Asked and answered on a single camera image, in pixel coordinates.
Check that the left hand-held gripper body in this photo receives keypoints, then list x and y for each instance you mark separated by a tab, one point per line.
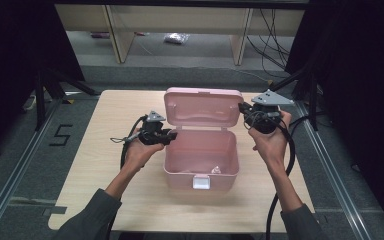
151	131

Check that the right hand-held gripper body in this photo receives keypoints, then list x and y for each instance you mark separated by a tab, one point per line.
265	116

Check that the pink storage box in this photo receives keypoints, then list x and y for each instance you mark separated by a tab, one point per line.
201	153

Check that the person's left hand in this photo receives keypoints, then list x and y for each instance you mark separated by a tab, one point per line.
140	155

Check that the person's right hand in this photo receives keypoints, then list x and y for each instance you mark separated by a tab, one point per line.
271	145

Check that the black metal stand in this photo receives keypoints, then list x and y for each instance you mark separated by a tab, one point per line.
312	100
40	100

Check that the clear plastic bag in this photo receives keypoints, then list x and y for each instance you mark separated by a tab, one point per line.
176	38

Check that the black curtain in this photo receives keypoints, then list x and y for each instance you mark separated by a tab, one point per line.
366	83
10	66

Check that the wooden shelf unit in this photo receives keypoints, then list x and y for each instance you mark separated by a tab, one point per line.
180	16

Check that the metal floor rail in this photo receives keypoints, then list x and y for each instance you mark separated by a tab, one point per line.
333	173
16	173

